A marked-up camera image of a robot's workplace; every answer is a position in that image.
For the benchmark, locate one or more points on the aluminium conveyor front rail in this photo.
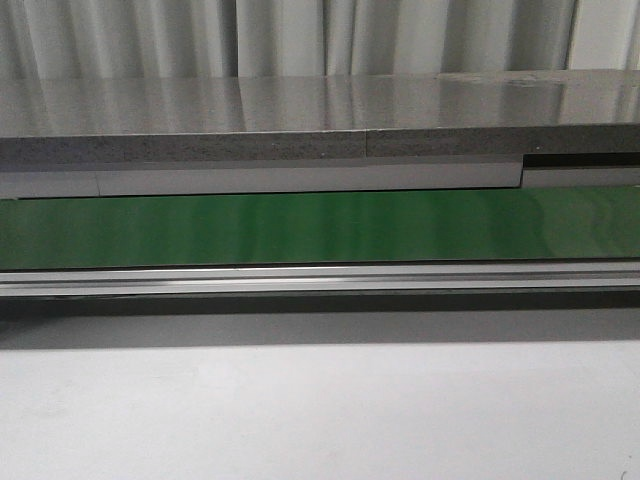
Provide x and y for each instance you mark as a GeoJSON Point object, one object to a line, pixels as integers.
{"type": "Point", "coordinates": [339, 278]}

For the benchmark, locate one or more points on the white pleated curtain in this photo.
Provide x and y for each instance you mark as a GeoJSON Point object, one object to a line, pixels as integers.
{"type": "Point", "coordinates": [165, 39]}

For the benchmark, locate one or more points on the grey panel under counter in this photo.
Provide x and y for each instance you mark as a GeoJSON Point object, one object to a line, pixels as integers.
{"type": "Point", "coordinates": [322, 175]}

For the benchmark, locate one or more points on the green conveyor belt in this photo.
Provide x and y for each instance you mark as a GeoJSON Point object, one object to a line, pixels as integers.
{"type": "Point", "coordinates": [314, 228]}

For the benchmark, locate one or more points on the dark granite counter slab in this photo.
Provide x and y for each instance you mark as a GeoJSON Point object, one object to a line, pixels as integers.
{"type": "Point", "coordinates": [129, 123]}

